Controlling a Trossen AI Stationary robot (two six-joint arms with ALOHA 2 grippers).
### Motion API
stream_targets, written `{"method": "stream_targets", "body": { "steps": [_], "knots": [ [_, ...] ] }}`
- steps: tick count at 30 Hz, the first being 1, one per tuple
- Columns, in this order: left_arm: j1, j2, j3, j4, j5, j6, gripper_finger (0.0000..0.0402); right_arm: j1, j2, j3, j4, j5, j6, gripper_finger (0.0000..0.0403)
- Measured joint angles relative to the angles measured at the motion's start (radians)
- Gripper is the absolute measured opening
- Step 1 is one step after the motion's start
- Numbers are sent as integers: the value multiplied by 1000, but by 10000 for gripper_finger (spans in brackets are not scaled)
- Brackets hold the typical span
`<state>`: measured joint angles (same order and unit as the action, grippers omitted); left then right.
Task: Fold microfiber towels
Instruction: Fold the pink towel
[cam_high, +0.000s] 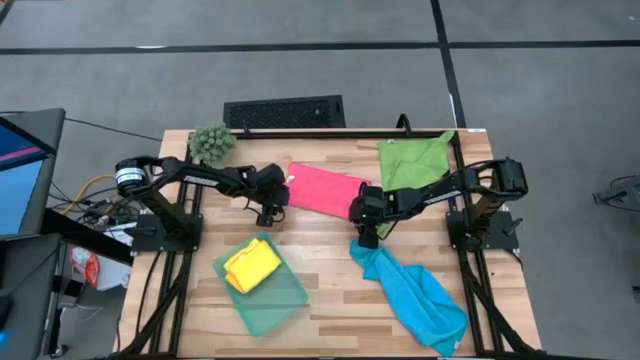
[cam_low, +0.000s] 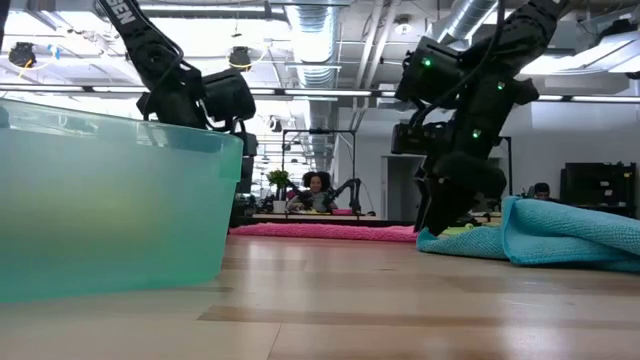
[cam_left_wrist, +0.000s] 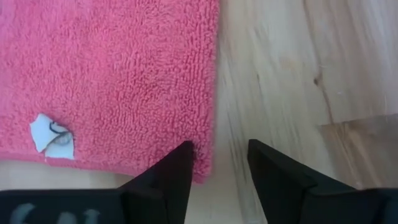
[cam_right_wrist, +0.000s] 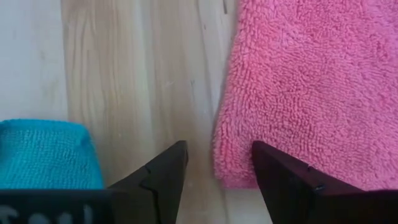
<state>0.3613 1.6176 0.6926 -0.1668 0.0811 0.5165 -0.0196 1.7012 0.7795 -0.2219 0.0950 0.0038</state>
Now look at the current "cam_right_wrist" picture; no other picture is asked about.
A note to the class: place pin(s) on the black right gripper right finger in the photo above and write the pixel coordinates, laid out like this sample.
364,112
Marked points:
311,199

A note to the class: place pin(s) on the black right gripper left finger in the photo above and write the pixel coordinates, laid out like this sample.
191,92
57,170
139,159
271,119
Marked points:
140,199

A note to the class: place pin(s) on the pink microfiber towel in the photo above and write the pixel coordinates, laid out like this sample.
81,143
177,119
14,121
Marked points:
311,93

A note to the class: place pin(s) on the blue microfiber towel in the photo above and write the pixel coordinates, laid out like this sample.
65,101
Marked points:
46,155

